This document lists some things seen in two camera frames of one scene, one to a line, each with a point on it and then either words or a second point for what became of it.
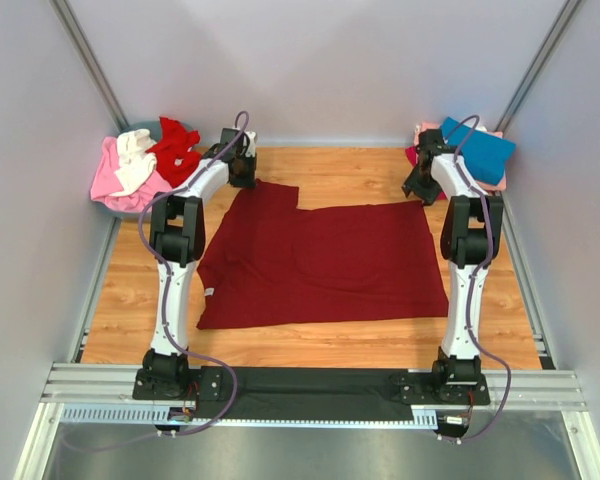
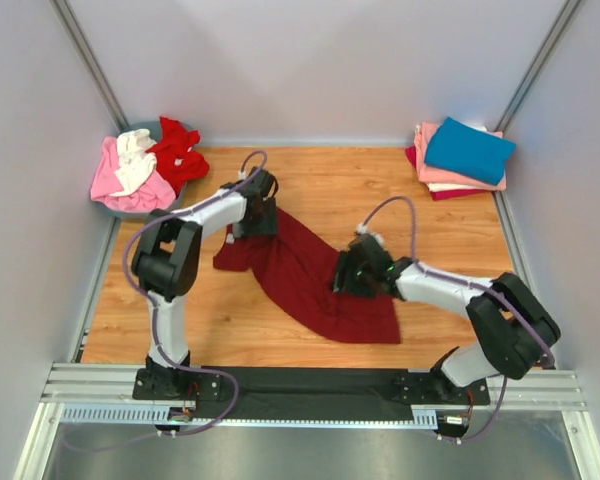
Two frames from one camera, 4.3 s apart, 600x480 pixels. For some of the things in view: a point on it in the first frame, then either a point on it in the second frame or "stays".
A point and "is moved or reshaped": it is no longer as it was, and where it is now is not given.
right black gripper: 427,196 → 341,274
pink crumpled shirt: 105,183 stays
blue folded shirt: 485,155 stays
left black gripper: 251,161 → 267,227
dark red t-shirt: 264,260 is moved or reshaped
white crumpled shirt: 135,166 stays
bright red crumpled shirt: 173,158 stays
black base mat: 302,394 stays
